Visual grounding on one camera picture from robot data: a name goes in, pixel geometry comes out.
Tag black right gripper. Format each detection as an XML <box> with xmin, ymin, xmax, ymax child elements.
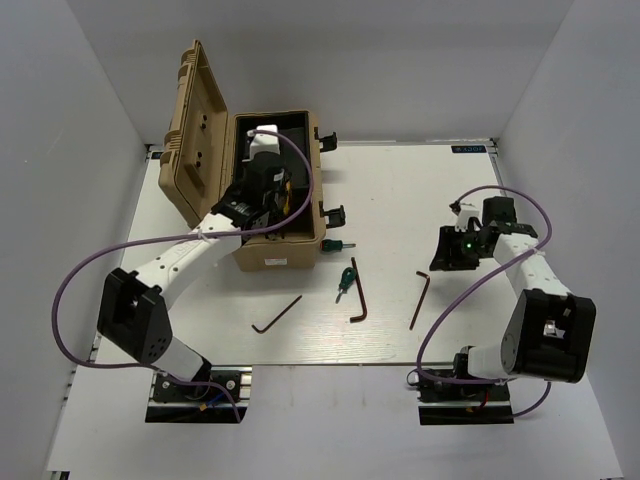
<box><xmin>429</xmin><ymin>225</ymin><xmax>490</xmax><ymax>271</ymax></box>

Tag tan plastic toolbox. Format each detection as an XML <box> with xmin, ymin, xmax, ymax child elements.
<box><xmin>159</xmin><ymin>41</ymin><xmax>326</xmax><ymax>272</ymax></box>

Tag green orange-capped stubby screwdriver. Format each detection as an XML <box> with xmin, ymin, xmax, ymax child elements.
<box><xmin>320</xmin><ymin>239</ymin><xmax>356</xmax><ymax>253</ymax></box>

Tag long brown hex key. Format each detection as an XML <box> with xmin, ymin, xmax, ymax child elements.
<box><xmin>349</xmin><ymin>257</ymin><xmax>368</xmax><ymax>324</ymax></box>

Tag green stubby flathead screwdriver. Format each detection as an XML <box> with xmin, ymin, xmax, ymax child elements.
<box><xmin>335</xmin><ymin>267</ymin><xmax>357</xmax><ymax>304</ymax></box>

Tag yellow black long-nose pliers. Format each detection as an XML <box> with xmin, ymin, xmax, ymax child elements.
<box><xmin>279</xmin><ymin>170</ymin><xmax>292</xmax><ymax>217</ymax></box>

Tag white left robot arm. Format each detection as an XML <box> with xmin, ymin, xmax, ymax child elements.
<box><xmin>98</xmin><ymin>153</ymin><xmax>291</xmax><ymax>399</ymax></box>

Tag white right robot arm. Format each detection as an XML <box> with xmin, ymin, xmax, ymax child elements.
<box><xmin>429</xmin><ymin>196</ymin><xmax>596</xmax><ymax>399</ymax></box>

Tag black toolbox latch lower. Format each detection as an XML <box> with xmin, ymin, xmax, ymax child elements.
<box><xmin>319</xmin><ymin>203</ymin><xmax>346</xmax><ymax>229</ymax></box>

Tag black toolbox latch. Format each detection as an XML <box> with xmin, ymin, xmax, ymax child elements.
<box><xmin>319</xmin><ymin>203</ymin><xmax>346</xmax><ymax>229</ymax></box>
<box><xmin>314</xmin><ymin>132</ymin><xmax>338</xmax><ymax>153</ymax></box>

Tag black toolbox latch upper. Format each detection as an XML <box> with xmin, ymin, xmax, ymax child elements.
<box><xmin>314</xmin><ymin>132</ymin><xmax>338</xmax><ymax>153</ymax></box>

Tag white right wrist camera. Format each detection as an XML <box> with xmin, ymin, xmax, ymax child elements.
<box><xmin>449</xmin><ymin>200</ymin><xmax>482</xmax><ymax>233</ymax></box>

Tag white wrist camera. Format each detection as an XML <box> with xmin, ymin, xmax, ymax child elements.
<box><xmin>247</xmin><ymin>124</ymin><xmax>280</xmax><ymax>161</ymax></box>
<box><xmin>449</xmin><ymin>200</ymin><xmax>482</xmax><ymax>233</ymax></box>

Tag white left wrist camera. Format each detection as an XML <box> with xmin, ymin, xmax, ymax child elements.
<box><xmin>247</xmin><ymin>124</ymin><xmax>280</xmax><ymax>161</ymax></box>

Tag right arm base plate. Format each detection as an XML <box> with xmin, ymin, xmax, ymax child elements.
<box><xmin>406</xmin><ymin>369</ymin><xmax>514</xmax><ymax>426</ymax></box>

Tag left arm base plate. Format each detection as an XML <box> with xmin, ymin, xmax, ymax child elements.
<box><xmin>145</xmin><ymin>366</ymin><xmax>253</xmax><ymax>424</ymax></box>

